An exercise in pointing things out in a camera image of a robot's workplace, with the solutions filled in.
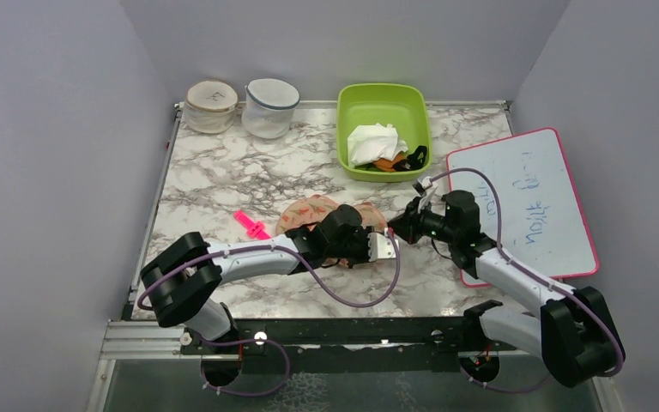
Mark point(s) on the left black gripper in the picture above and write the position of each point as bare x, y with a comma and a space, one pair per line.
365, 257

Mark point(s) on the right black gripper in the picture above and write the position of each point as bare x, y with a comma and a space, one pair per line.
408, 225

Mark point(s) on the floral mesh laundry bag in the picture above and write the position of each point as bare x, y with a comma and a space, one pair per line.
307, 213

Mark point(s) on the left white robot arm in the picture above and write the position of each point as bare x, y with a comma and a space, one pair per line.
179, 282

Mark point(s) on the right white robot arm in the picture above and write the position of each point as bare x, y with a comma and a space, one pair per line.
570, 329

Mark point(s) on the beige round laundry bag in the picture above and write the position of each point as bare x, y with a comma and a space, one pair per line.
210, 107

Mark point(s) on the orange and black items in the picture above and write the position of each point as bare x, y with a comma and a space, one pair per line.
403, 162

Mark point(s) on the pink plastic clip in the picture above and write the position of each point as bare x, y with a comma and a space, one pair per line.
254, 229

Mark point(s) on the crumpled white cloth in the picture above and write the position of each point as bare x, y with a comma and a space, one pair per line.
369, 143

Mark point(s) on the green plastic bin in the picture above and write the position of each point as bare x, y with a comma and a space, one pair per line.
398, 105

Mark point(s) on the pink framed whiteboard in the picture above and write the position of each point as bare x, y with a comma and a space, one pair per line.
526, 193

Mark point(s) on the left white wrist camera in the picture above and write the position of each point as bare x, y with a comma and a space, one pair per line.
381, 246

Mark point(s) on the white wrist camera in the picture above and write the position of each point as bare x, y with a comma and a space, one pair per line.
426, 188
381, 246

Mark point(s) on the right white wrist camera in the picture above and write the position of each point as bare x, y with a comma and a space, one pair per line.
426, 188

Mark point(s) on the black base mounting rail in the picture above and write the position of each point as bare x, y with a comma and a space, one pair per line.
342, 345

